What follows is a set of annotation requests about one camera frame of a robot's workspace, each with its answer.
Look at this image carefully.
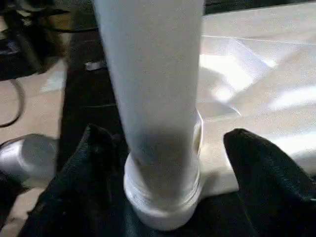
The white plastic table top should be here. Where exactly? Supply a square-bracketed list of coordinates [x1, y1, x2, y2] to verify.
[124, 3, 316, 232]

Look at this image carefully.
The black equipment rack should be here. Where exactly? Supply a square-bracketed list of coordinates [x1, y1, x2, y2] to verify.
[0, 0, 100, 80]

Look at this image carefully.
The black rounded object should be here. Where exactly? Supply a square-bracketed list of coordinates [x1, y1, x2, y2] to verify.
[0, 170, 33, 219]

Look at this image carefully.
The white plastic table leg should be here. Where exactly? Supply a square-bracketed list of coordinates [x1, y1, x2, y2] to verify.
[92, 0, 206, 206]

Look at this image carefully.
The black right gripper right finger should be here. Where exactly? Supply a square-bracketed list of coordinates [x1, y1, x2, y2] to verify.
[223, 128, 316, 237]

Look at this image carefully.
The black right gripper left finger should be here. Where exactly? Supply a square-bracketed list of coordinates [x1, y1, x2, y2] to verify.
[18, 123, 130, 237]

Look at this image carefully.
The black floor cable loop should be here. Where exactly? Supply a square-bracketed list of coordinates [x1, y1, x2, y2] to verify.
[0, 78, 27, 128]

